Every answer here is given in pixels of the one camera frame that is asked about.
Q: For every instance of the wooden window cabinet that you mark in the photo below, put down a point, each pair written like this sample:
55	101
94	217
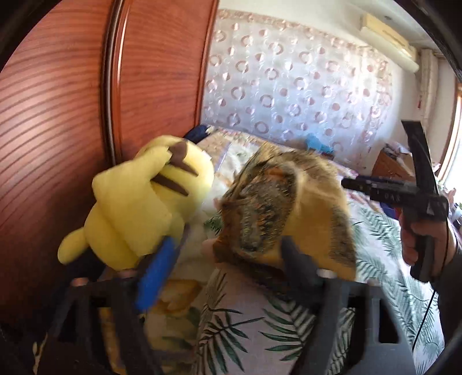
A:
387	167

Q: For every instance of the golden brown patterned garment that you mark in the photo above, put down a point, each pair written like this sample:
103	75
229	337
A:
286	193

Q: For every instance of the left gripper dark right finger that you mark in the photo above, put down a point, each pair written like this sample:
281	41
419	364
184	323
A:
378	344

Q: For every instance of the teal object at headboard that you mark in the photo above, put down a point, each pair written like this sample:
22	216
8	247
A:
313	143

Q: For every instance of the pink circle sheer curtain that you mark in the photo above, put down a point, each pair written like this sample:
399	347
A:
287	82

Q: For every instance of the white patterned window curtain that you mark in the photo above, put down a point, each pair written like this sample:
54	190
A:
429	77

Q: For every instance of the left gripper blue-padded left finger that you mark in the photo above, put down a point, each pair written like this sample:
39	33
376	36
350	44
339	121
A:
75	342

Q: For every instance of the palm leaf bed cover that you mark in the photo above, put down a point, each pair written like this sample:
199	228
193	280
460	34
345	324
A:
214	320

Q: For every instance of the yellow plush toy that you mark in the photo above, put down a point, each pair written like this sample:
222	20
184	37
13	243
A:
141	201

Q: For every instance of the white wall air conditioner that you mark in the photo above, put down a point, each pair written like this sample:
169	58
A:
389	42

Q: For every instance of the red wooden wardrobe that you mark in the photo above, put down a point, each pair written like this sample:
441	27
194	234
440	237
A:
84	85

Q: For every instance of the person's right hand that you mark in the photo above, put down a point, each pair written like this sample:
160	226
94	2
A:
445	242

